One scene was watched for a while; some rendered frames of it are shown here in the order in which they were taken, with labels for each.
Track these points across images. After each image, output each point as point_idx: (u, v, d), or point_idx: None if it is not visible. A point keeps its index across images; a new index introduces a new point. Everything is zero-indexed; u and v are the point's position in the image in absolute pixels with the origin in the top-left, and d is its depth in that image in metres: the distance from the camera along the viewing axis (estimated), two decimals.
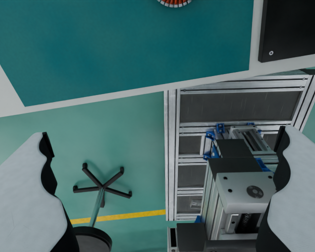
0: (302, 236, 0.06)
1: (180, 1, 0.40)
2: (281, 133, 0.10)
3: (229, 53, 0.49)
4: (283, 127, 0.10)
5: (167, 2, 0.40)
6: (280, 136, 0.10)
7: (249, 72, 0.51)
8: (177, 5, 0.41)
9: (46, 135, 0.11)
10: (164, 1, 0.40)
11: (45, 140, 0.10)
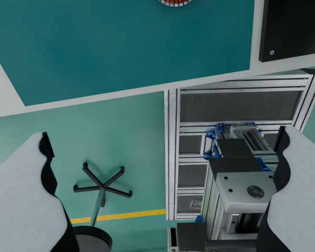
0: (302, 236, 0.06)
1: (181, 0, 0.40)
2: (281, 133, 0.10)
3: (230, 53, 0.49)
4: (283, 127, 0.10)
5: (167, 1, 0.40)
6: (280, 136, 0.10)
7: (250, 71, 0.51)
8: (177, 4, 0.40)
9: (46, 135, 0.11)
10: (165, 0, 0.40)
11: (45, 140, 0.10)
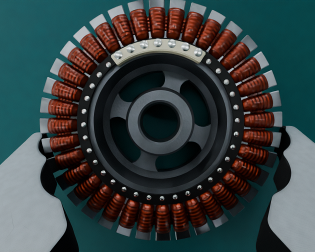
0: (302, 236, 0.06)
1: (146, 224, 0.09)
2: (282, 133, 0.10)
3: None
4: (284, 127, 0.10)
5: (90, 207, 0.09)
6: (281, 136, 0.10)
7: None
8: (129, 230, 0.10)
9: (46, 135, 0.11)
10: (82, 200, 0.09)
11: None
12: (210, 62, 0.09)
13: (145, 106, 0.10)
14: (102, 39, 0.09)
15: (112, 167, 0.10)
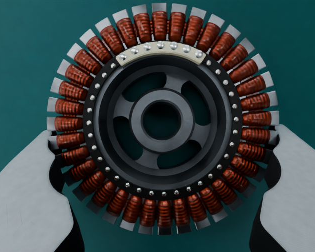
0: (294, 233, 0.06)
1: (149, 219, 0.09)
2: None
3: None
4: (273, 125, 0.10)
5: (95, 203, 0.09)
6: None
7: None
8: (132, 225, 0.10)
9: (55, 133, 0.11)
10: (87, 196, 0.10)
11: None
12: (210, 63, 0.09)
13: (147, 106, 0.10)
14: (108, 42, 0.09)
15: (116, 164, 0.10)
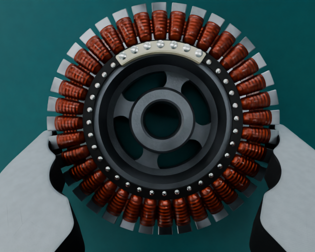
0: (294, 233, 0.06)
1: (149, 219, 0.09)
2: None
3: None
4: (273, 125, 0.10)
5: (95, 202, 0.09)
6: None
7: None
8: (132, 224, 0.10)
9: (56, 133, 0.11)
10: (87, 195, 0.10)
11: None
12: (210, 62, 0.09)
13: (147, 105, 0.10)
14: (107, 41, 0.09)
15: (116, 164, 0.10)
